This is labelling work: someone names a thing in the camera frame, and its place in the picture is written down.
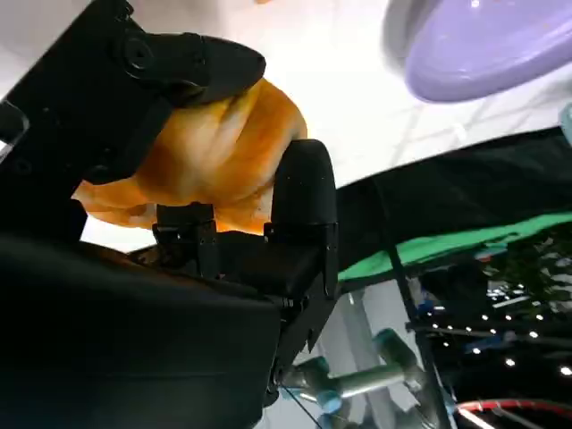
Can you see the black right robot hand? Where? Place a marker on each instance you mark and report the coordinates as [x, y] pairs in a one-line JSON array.
[[111, 335]]

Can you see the thin black stand pole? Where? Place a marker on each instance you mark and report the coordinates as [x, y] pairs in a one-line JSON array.
[[404, 286]]

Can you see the green cloth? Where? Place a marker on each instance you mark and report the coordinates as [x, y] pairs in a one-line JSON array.
[[429, 250]]

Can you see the black backdrop cloth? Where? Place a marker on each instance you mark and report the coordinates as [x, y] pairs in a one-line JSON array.
[[469, 187]]

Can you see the red hoop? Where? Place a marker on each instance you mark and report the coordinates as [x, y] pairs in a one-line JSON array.
[[514, 406]]

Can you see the lilac plate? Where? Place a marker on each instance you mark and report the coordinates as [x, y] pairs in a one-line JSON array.
[[482, 58]]

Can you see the pale green mug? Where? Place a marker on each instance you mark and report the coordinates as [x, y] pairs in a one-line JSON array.
[[566, 125]]

